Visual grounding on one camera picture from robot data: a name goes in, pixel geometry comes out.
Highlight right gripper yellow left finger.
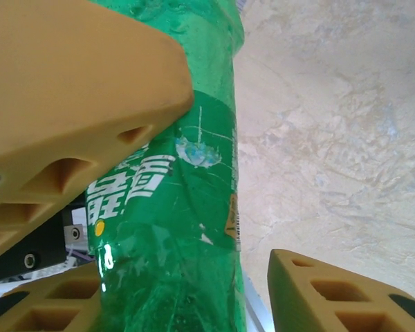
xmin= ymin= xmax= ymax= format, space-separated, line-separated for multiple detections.
xmin=0 ymin=261 xmax=103 ymax=332

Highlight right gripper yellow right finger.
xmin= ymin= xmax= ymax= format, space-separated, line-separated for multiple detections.
xmin=267 ymin=248 xmax=415 ymax=332

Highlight large green soda bottle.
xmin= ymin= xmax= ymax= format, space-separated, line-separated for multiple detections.
xmin=84 ymin=0 xmax=246 ymax=332

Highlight aluminium frame rails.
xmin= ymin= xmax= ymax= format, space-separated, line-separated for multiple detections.
xmin=243 ymin=276 xmax=275 ymax=332

